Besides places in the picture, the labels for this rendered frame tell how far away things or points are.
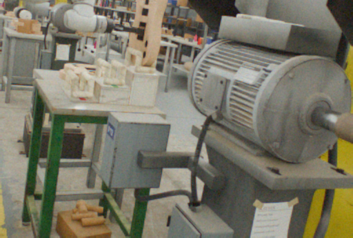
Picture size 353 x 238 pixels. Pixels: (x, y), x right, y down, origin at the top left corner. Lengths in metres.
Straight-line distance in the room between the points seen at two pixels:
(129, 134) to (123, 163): 0.09
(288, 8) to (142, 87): 1.07
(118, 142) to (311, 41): 0.54
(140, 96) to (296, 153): 1.22
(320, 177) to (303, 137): 0.09
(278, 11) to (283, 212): 0.55
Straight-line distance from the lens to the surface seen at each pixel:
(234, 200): 1.08
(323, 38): 1.06
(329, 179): 1.05
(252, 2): 1.31
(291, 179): 0.97
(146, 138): 1.15
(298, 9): 1.21
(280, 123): 0.97
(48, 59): 3.71
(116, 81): 2.08
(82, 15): 2.06
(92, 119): 1.95
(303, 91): 0.98
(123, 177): 1.17
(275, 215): 1.10
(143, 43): 2.16
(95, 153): 3.20
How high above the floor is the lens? 1.42
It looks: 11 degrees down
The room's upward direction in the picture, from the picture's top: 9 degrees clockwise
